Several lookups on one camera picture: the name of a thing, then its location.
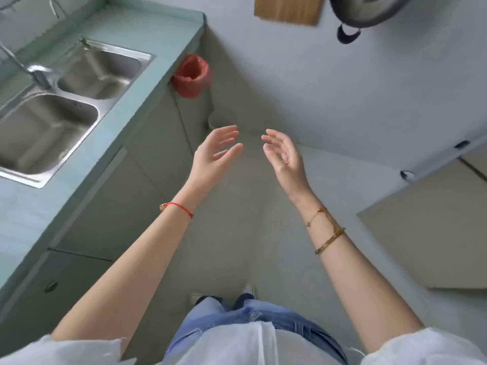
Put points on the white shirt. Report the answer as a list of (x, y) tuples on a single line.
[(236, 345)]

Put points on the round cabinet door knob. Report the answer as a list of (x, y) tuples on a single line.
[(51, 287)]

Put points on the green countertop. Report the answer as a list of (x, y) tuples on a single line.
[(152, 34)]

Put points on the white sneaker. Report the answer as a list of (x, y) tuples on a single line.
[(198, 297), (248, 290)]

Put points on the wooden cutting board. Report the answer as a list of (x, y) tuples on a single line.
[(289, 9)]

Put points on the small dark wall plug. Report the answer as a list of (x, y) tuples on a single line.
[(462, 144)]

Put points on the person's left forearm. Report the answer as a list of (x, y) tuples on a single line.
[(129, 273)]

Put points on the person's right hand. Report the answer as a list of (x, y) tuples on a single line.
[(291, 167)]

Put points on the person's left hand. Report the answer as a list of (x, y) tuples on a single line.
[(209, 163)]

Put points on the person's right forearm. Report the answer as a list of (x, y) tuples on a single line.
[(361, 288)]

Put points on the blue jeans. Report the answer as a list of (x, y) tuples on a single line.
[(266, 315)]

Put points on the tall chrome faucet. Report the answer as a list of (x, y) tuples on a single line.
[(38, 74)]

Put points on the thin chrome faucet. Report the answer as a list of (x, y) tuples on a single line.
[(83, 42)]

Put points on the beige refrigerator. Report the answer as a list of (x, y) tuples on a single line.
[(426, 231)]

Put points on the stainless steel double sink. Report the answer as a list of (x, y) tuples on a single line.
[(45, 125)]

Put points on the grey sink base cabinet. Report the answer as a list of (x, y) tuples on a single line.
[(125, 193)]

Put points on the red plastic bag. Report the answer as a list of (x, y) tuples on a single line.
[(190, 75)]

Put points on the black wok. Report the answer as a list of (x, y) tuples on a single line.
[(365, 11)]

